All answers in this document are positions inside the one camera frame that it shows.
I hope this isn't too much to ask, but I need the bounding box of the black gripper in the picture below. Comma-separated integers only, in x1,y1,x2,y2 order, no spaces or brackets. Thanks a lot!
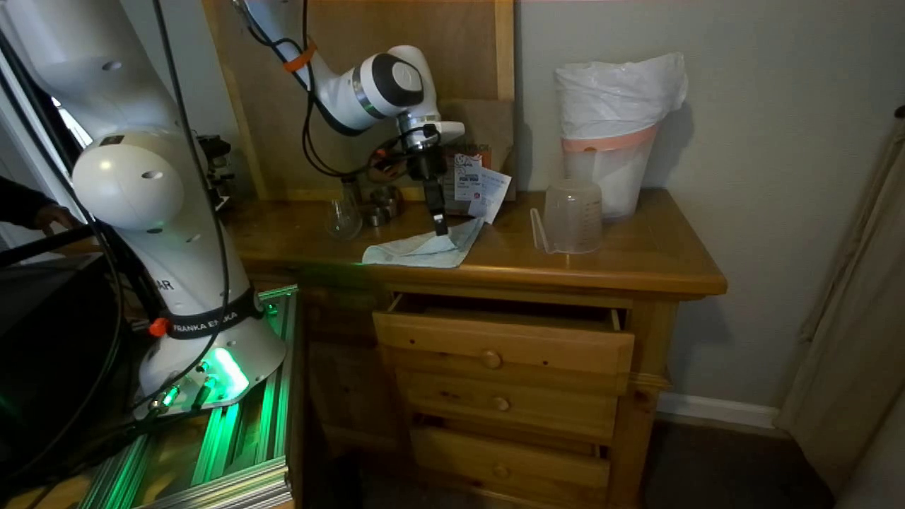
410,141,459,239

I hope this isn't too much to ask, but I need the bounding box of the dark sleeved forearm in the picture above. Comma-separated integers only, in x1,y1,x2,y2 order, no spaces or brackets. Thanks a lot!
0,176,82,239

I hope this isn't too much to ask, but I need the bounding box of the white paper leaflet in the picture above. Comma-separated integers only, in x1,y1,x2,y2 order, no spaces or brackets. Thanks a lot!
450,152,514,230

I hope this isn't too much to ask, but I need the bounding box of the large metal measuring cup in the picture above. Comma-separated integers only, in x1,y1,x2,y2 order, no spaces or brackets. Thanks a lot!
364,186,389,230

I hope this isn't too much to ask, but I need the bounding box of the clear stemless glass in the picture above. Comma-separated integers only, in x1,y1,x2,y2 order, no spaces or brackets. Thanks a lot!
326,176,367,240

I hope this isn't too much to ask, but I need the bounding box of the wide open wooden drawer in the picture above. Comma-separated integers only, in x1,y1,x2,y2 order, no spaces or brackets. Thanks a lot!
371,292,635,381

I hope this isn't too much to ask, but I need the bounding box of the closed wooden drawer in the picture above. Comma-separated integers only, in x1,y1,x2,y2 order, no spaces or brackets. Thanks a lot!
392,366,625,441
406,422,617,509

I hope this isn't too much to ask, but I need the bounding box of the bin with white bag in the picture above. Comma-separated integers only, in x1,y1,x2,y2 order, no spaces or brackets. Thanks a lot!
550,52,690,222

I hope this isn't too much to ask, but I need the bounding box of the wooden dresser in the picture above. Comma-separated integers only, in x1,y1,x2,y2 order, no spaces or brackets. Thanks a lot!
224,186,730,509

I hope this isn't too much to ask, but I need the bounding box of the black equipment case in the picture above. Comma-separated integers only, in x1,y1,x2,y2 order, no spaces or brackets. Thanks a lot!
0,248,131,475

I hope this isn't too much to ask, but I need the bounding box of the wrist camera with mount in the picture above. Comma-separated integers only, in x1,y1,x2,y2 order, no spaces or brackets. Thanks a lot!
401,113,466,152

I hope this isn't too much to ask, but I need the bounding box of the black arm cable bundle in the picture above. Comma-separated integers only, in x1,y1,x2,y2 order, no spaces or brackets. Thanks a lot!
237,0,447,186

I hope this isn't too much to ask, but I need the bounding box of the orange cable tape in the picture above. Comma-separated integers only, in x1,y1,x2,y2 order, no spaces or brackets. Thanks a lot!
280,52,320,77

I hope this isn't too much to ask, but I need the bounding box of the black camera on stand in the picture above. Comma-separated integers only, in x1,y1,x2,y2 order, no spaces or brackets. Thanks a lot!
196,134,241,222

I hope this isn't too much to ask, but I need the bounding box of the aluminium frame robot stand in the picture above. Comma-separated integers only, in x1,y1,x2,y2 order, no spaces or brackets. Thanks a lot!
74,287,297,509

